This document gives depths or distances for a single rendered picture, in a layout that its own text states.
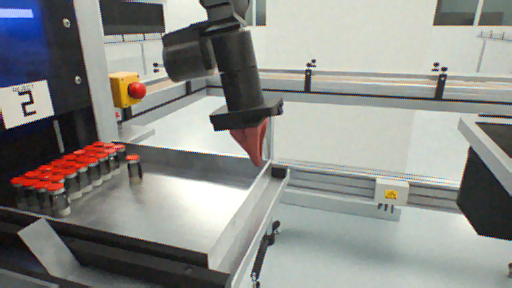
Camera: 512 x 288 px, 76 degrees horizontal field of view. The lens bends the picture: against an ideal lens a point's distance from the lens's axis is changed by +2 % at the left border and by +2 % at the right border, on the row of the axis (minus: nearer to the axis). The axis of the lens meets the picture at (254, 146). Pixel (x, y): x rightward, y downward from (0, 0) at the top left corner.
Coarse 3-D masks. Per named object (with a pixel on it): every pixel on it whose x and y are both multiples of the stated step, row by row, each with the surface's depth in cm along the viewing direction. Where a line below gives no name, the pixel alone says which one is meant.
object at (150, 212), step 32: (160, 160) 64; (192, 160) 62; (224, 160) 60; (96, 192) 53; (128, 192) 53; (160, 192) 53; (192, 192) 53; (224, 192) 53; (256, 192) 50; (64, 224) 40; (96, 224) 45; (128, 224) 45; (160, 224) 45; (192, 224) 45; (224, 224) 39; (160, 256) 36; (192, 256) 35
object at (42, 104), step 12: (24, 84) 51; (36, 84) 53; (0, 96) 48; (12, 96) 50; (24, 96) 52; (36, 96) 54; (48, 96) 56; (0, 108) 48; (12, 108) 50; (36, 108) 54; (48, 108) 56; (12, 120) 50; (24, 120) 52
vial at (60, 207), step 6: (48, 186) 45; (54, 186) 45; (60, 186) 45; (54, 192) 45; (60, 192) 45; (54, 198) 45; (60, 198) 45; (66, 198) 46; (54, 204) 45; (60, 204) 46; (66, 204) 46; (54, 210) 46; (60, 210) 46; (66, 210) 46; (54, 216) 46; (60, 216) 46
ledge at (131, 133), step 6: (126, 126) 87; (132, 126) 87; (138, 126) 87; (126, 132) 83; (132, 132) 83; (138, 132) 83; (144, 132) 83; (150, 132) 85; (120, 138) 78; (126, 138) 78; (132, 138) 79; (138, 138) 80; (144, 138) 83
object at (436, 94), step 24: (216, 72) 147; (264, 72) 133; (288, 72) 130; (312, 72) 127; (336, 72) 124; (360, 72) 122; (384, 72) 120; (408, 72) 123; (432, 72) 120; (456, 72) 118; (264, 96) 134; (288, 96) 131; (312, 96) 128; (336, 96) 125; (360, 96) 122; (384, 96) 120; (408, 96) 117; (432, 96) 115; (456, 96) 113; (480, 96) 111; (504, 96) 109
